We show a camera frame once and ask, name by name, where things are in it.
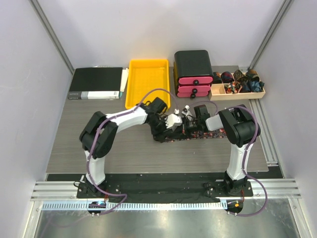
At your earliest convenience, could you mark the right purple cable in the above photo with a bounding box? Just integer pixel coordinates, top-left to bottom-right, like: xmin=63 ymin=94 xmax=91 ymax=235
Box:
xmin=190 ymin=101 xmax=268 ymax=218

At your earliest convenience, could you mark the black binder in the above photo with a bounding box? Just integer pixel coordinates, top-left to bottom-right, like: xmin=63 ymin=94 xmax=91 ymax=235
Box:
xmin=67 ymin=67 xmax=123 ymax=100

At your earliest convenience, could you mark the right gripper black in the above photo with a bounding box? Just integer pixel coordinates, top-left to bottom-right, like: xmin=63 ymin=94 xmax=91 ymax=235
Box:
xmin=170 ymin=117 xmax=201 ymax=139

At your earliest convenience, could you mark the rolled red patterned tie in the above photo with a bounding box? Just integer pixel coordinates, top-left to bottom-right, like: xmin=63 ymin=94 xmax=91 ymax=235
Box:
xmin=221 ymin=71 xmax=235 ymax=83

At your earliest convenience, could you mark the purple cable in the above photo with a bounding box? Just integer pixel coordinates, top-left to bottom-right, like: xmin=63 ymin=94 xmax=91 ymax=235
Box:
xmin=190 ymin=101 xmax=268 ymax=218
xmin=85 ymin=88 xmax=179 ymax=215

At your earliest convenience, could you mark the dark patterned necktie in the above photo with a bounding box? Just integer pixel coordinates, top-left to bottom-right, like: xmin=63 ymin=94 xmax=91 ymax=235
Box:
xmin=166 ymin=128 xmax=227 ymax=143

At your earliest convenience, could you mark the rolled navy tie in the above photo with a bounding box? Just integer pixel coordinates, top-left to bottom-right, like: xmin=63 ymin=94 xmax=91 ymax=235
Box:
xmin=237 ymin=79 xmax=251 ymax=93

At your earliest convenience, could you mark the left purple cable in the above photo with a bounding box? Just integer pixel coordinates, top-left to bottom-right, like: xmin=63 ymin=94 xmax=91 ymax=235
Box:
xmin=85 ymin=88 xmax=179 ymax=215

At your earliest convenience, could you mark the yellow plastic tray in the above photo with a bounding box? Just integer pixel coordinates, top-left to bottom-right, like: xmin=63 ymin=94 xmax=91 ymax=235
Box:
xmin=125 ymin=59 xmax=170 ymax=109

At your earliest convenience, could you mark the rolled brown patterned tie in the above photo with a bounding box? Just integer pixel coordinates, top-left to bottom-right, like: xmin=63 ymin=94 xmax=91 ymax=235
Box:
xmin=233 ymin=69 xmax=248 ymax=82

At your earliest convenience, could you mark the rolled floral tie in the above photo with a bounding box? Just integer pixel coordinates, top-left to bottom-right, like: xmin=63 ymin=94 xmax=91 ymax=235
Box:
xmin=224 ymin=82 xmax=239 ymax=94

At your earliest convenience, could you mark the wooden compartment box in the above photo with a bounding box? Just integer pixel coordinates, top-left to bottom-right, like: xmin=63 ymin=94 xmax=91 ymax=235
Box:
xmin=209 ymin=69 xmax=265 ymax=101

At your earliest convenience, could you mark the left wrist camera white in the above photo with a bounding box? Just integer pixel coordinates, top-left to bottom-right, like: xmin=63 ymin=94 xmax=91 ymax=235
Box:
xmin=165 ymin=109 xmax=182 ymax=130

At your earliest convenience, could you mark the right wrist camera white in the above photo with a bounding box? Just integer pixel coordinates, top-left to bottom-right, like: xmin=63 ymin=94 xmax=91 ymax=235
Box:
xmin=181 ymin=105 xmax=196 ymax=124

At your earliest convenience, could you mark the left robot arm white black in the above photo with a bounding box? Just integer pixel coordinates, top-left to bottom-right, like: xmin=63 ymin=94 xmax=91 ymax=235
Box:
xmin=79 ymin=97 xmax=183 ymax=198

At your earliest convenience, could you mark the white teal pen box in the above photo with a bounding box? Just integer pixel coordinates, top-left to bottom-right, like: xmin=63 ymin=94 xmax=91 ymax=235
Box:
xmin=119 ymin=68 xmax=129 ymax=98

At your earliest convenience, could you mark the rolled orange dark tie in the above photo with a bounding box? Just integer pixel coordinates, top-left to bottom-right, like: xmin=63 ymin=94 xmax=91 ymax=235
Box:
xmin=246 ymin=69 xmax=260 ymax=80

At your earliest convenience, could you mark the rolled blue tie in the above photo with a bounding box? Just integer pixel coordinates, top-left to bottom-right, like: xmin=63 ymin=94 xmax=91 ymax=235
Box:
xmin=248 ymin=80 xmax=264 ymax=93

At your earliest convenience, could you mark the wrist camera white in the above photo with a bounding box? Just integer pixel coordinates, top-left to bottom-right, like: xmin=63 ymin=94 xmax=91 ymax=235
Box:
xmin=165 ymin=109 xmax=182 ymax=130
xmin=181 ymin=105 xmax=196 ymax=124

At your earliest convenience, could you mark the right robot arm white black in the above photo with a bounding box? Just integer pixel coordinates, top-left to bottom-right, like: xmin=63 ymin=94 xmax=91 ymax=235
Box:
xmin=181 ymin=105 xmax=261 ymax=196

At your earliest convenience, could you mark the black pink drawer unit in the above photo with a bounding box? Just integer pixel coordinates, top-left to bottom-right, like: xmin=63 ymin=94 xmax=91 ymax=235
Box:
xmin=173 ymin=50 xmax=213 ymax=99

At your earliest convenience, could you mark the white slotted cable duct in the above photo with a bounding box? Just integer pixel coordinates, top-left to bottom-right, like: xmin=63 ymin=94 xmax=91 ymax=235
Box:
xmin=42 ymin=200 xmax=227 ymax=211

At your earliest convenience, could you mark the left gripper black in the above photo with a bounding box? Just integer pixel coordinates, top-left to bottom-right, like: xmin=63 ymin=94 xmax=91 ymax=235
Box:
xmin=148 ymin=116 xmax=172 ymax=142

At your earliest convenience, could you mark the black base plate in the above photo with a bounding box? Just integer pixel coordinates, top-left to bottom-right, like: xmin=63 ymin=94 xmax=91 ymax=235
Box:
xmin=74 ymin=173 xmax=254 ymax=204

